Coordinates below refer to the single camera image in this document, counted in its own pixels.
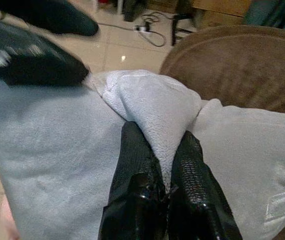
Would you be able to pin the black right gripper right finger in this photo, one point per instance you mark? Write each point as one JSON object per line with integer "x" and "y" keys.
{"x": 195, "y": 195}

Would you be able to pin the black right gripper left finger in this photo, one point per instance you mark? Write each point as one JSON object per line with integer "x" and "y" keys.
{"x": 135, "y": 190}

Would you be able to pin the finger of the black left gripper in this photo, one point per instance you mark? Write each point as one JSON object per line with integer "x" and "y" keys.
{"x": 57, "y": 17}
{"x": 37, "y": 62}

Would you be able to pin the grey fleece pillow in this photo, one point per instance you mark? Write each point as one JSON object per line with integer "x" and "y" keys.
{"x": 57, "y": 150}

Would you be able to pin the brown suede sofa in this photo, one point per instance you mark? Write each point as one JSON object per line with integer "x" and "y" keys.
{"x": 245, "y": 70}

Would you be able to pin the white power strip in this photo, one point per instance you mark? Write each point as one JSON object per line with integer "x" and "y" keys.
{"x": 142, "y": 28}

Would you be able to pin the black metal stand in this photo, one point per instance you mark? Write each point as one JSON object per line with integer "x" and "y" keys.
{"x": 176, "y": 27}

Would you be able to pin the wooden cabinet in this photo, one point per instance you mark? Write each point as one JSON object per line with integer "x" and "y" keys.
{"x": 220, "y": 10}

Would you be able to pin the teal cloth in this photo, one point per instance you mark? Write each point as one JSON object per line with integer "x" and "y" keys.
{"x": 272, "y": 11}

